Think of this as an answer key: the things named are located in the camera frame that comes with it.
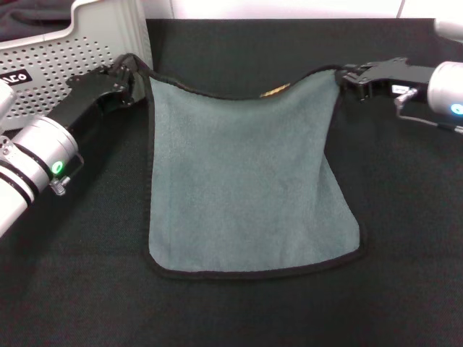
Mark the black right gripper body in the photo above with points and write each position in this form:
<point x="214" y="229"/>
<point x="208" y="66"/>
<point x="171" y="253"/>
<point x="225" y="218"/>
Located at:
<point x="401" y="77"/>

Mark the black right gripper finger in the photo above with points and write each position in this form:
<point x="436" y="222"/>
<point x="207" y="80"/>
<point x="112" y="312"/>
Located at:
<point x="360" y="90"/>
<point x="352" y="70"/>

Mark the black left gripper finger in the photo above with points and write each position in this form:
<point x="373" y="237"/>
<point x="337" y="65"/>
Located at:
<point x="126" y="90"/>
<point x="119" y="69"/>

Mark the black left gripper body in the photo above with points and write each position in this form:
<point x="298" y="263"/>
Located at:
<point x="90" y="97"/>

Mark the grey yellow towel black trim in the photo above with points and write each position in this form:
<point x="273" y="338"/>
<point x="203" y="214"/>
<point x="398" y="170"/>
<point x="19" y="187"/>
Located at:
<point x="246" y="173"/>

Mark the grey perforated storage box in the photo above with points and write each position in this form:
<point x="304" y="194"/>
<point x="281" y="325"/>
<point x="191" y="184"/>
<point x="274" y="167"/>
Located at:
<point x="54" y="54"/>

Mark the black tablecloth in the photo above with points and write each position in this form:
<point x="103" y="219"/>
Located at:
<point x="253" y="311"/>

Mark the dark crumpled cloth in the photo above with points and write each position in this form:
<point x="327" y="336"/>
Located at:
<point x="29" y="18"/>

